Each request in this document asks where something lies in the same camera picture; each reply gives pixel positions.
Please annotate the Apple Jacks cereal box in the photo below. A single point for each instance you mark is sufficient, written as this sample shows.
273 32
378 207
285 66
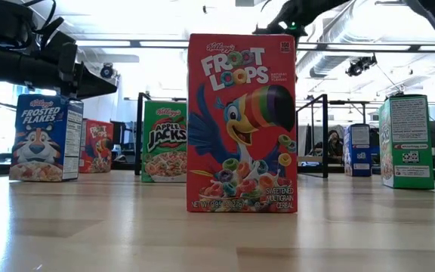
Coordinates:
164 140
406 151

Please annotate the Frosted Flakes cereal box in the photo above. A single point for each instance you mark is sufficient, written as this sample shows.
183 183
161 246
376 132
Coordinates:
40 140
357 151

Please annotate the black round camera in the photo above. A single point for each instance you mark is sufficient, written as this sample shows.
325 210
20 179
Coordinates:
107 70

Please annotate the person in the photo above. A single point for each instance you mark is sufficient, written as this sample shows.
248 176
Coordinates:
335 145

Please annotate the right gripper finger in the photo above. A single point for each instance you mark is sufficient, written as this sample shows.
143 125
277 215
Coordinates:
266 29

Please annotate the black monitor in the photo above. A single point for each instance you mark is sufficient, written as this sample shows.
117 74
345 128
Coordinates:
119 134
434 134

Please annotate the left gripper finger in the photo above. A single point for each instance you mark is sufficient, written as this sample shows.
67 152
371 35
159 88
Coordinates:
91 77
87 91

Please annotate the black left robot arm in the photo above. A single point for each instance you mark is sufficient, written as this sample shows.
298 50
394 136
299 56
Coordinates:
2 70

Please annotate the black frame wooden shelf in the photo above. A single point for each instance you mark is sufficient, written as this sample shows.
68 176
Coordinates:
325 136

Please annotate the silver ventilation duct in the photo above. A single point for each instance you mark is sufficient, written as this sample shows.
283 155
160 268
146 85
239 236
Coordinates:
325 66

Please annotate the Froot Loops cereal box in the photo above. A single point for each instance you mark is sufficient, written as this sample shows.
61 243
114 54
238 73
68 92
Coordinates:
240 124
98 147

